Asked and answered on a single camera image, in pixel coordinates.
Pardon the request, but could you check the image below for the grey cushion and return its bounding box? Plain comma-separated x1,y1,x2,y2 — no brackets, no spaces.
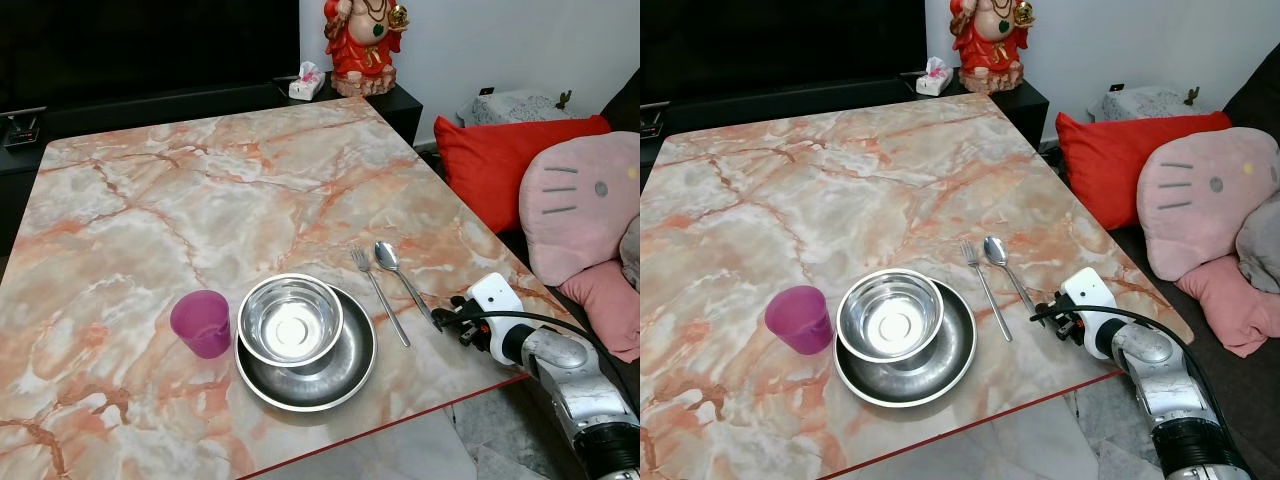
619,214,641,292
1234,194,1280,295

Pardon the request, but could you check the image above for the black television screen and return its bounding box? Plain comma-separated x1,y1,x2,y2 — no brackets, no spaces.
0,0,302,113
641,0,928,109

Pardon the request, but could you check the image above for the white patterned covered box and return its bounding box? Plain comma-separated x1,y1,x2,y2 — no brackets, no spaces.
457,87,573,129
1087,83,1203,124

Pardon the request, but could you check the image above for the plain pink cushion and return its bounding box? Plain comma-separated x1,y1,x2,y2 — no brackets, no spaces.
557,261,641,364
1174,254,1280,359

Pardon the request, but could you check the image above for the steel bowl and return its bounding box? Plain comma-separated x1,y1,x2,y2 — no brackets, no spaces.
237,273,346,369
835,268,947,365

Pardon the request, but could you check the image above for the red laughing buddha statue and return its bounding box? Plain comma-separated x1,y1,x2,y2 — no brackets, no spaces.
949,0,1037,95
322,0,412,99

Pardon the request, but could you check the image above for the purple plastic cup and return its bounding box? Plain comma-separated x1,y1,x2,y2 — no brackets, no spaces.
169,290,234,360
764,285,835,356

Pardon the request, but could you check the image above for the white tissue box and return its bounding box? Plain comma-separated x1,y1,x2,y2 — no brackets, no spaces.
287,61,327,102
914,56,955,98

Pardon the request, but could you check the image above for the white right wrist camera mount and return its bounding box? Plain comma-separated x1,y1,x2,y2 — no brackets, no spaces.
1061,267,1119,339
467,272,527,347

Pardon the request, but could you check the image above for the steel plate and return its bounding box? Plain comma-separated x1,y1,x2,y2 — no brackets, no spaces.
832,280,979,409
233,285,379,413

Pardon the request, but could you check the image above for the pink cat face cushion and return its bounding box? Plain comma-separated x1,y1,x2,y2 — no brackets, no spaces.
519,131,641,289
1137,126,1280,284

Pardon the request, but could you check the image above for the small black grey device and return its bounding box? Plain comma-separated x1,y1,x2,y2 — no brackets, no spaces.
641,99,671,143
2,104,48,152

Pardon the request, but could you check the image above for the red cushion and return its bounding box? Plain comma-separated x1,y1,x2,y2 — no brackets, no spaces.
1054,110,1234,232
432,114,614,235

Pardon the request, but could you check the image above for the silver metal spoon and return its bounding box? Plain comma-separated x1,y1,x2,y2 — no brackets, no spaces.
374,241,442,332
983,235,1047,327

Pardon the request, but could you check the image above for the silver metal fork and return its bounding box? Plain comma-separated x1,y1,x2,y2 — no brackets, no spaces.
959,240,1014,344
350,248,413,350

